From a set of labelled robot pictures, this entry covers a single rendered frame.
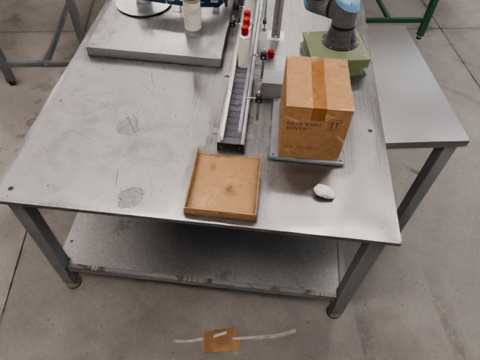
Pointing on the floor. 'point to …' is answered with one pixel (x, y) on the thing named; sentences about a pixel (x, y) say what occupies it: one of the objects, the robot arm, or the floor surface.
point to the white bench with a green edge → (49, 46)
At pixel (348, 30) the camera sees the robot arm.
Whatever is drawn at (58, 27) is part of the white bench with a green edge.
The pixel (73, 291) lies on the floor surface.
